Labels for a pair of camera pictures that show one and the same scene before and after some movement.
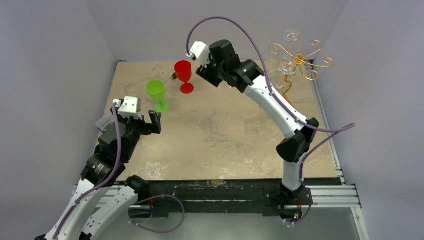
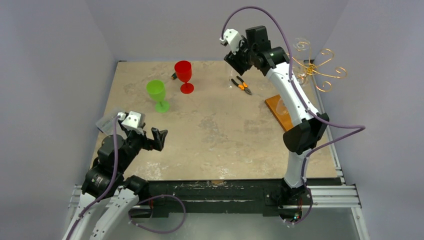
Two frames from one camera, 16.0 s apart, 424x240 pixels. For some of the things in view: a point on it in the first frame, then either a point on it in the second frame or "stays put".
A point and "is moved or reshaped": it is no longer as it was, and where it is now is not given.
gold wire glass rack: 299,58 is moved or reshaped
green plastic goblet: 156,90 stays put
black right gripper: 205,74 → 234,60
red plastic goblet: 183,70 stays put
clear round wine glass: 293,45 → 301,44
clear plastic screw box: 104,121 stays put
